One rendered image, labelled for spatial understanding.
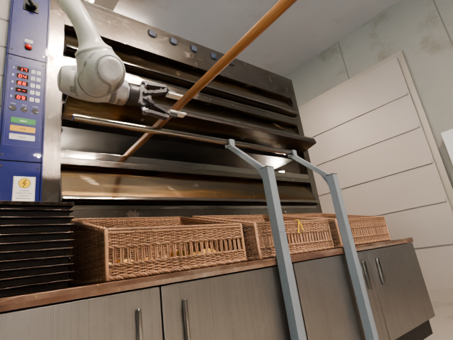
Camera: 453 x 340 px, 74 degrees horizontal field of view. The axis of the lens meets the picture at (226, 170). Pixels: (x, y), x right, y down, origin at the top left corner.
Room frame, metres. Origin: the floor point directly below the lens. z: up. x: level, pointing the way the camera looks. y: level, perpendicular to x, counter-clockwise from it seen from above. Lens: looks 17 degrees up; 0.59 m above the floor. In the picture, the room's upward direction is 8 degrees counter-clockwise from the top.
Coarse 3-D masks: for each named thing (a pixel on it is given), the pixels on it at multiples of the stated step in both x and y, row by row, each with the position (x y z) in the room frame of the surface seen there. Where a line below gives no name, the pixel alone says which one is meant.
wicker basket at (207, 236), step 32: (96, 224) 1.31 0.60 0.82; (128, 224) 1.40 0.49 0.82; (160, 224) 1.51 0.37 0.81; (192, 224) 1.51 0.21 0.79; (224, 224) 1.19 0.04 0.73; (96, 256) 0.96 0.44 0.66; (128, 256) 0.94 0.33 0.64; (160, 256) 1.45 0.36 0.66; (192, 256) 1.09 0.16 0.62; (224, 256) 1.18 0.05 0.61
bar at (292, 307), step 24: (96, 120) 1.00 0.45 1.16; (240, 144) 1.45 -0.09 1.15; (264, 168) 1.23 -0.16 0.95; (312, 168) 1.62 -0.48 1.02; (336, 192) 1.53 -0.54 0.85; (336, 216) 1.55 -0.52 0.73; (288, 264) 1.23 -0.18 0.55; (288, 288) 1.23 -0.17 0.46; (360, 288) 1.53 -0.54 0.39; (288, 312) 1.24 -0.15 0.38; (360, 312) 1.55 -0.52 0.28
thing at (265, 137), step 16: (64, 112) 1.26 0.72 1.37; (80, 112) 1.28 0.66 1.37; (96, 112) 1.31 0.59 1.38; (112, 112) 1.34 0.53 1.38; (128, 112) 1.37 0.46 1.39; (176, 128) 1.61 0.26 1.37; (192, 128) 1.65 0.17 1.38; (208, 128) 1.69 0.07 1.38; (224, 128) 1.74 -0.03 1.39; (240, 128) 1.78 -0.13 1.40; (256, 128) 1.86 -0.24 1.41; (272, 144) 2.11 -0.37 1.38; (288, 144) 2.17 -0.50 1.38; (304, 144) 2.25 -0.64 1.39
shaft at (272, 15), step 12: (288, 0) 0.59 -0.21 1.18; (276, 12) 0.63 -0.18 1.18; (264, 24) 0.66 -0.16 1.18; (252, 36) 0.70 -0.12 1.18; (240, 48) 0.74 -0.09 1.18; (228, 60) 0.79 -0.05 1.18; (216, 72) 0.84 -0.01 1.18; (204, 84) 0.90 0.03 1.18; (192, 96) 0.97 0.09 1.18; (180, 108) 1.04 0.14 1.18; (168, 120) 1.12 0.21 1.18
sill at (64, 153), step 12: (72, 156) 1.28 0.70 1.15; (84, 156) 1.32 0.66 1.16; (96, 156) 1.35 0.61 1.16; (108, 156) 1.39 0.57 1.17; (120, 156) 1.42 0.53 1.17; (192, 168) 1.69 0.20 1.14; (204, 168) 1.75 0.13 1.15; (216, 168) 1.81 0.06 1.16; (228, 168) 1.86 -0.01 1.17; (240, 168) 1.93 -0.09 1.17
